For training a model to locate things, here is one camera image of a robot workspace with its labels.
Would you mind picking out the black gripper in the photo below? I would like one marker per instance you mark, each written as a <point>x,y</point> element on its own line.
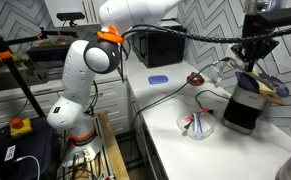
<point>255,50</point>

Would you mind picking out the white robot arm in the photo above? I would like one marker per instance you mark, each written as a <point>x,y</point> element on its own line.
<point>81,76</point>

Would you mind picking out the black steel coffee maker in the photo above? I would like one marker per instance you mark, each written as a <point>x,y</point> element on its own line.
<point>245,108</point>

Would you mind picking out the square blue plastic lid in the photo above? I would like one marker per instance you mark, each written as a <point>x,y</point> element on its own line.
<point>158,79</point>

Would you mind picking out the wooden spatula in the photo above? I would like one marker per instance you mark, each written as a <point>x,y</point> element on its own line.
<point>270,93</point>

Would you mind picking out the red and black dish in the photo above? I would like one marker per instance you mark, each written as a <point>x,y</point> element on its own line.
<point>195,79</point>

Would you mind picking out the red pen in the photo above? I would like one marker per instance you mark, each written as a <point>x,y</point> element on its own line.
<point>198,112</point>

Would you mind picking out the blue pen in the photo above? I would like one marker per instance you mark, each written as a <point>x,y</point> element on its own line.
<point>198,125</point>

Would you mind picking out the clear plastic container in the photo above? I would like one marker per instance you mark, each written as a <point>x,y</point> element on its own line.
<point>195,125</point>

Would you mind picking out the black microwave oven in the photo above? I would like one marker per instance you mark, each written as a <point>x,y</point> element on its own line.
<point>160,48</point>

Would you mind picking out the wooden plank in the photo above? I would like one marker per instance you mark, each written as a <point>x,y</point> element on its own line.
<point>115,150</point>

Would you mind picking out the red emergency stop button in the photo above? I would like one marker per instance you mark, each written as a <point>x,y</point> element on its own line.
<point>21,127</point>

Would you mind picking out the black suitcase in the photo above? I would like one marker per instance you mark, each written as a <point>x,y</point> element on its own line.
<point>21,153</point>

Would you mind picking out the orange clamp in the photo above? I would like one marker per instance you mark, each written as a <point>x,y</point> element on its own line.
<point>4,55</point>

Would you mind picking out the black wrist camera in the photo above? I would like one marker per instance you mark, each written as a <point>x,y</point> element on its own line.
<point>275,18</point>

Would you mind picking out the black stereo camera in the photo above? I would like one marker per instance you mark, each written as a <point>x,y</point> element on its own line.
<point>70,16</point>

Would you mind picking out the black camera stand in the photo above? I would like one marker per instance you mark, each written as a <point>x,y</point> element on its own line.
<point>15,66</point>

